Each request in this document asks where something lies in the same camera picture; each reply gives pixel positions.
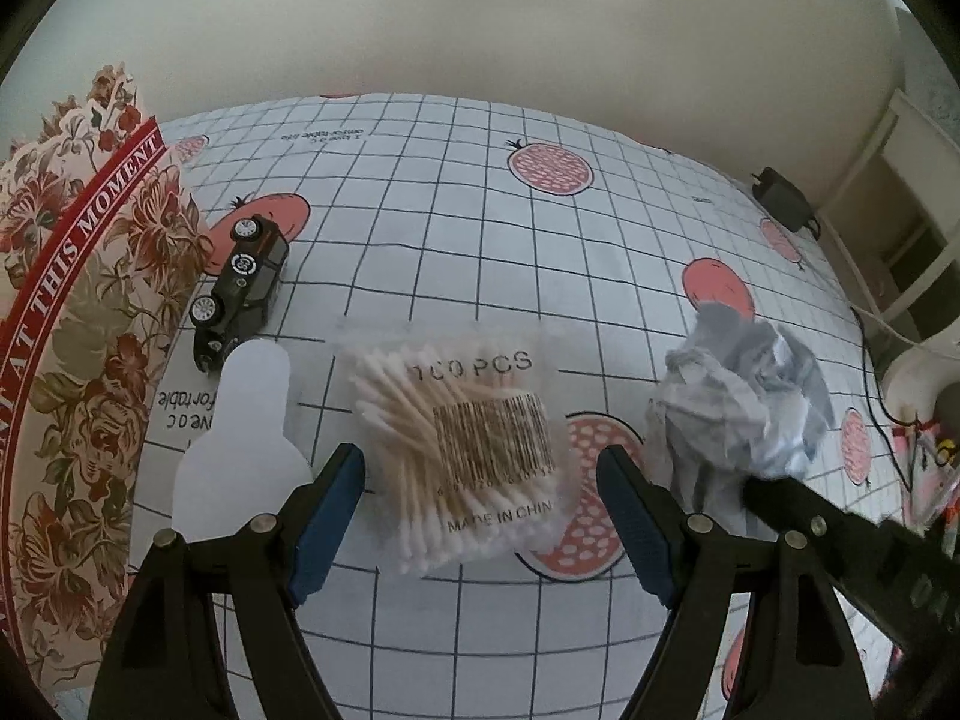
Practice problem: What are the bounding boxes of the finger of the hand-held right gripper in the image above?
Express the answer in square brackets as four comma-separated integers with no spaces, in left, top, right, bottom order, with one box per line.
[739,474,960,650]

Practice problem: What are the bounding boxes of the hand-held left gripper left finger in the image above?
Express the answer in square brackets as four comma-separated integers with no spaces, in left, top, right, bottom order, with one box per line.
[88,442,367,720]

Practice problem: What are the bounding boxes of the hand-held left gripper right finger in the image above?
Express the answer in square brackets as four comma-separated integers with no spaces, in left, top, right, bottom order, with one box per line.
[596,444,875,720]

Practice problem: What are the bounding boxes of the paper ball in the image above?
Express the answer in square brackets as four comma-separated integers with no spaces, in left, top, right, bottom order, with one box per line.
[646,305,835,541]

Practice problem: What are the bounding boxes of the bag of cotton swabs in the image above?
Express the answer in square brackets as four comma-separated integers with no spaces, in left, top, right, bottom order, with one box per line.
[330,319,582,578]

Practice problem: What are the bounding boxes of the pink floral storage box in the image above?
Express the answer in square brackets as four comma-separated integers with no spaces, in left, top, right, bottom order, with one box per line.
[0,67,218,698]

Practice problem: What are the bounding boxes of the colourful small clutter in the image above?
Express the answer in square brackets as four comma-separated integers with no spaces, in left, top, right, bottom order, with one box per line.
[892,420,960,533]

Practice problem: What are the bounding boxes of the white bottle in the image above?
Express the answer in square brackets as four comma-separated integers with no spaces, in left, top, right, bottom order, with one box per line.
[171,340,314,545]

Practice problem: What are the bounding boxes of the black toy car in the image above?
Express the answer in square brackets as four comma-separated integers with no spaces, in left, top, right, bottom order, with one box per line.
[190,214,290,374]

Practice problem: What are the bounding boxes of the grid strawberry tablecloth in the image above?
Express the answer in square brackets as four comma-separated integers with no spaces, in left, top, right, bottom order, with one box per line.
[45,94,931,720]

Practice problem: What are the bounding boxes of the black power adapter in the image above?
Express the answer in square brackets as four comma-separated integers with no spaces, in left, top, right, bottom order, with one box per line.
[750,166,822,237]

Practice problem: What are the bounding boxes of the black cable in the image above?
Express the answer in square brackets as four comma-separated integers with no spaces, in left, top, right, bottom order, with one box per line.
[855,307,912,428]

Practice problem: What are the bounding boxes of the white furniture frame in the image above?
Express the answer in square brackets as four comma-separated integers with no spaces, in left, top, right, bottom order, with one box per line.
[817,86,960,338]

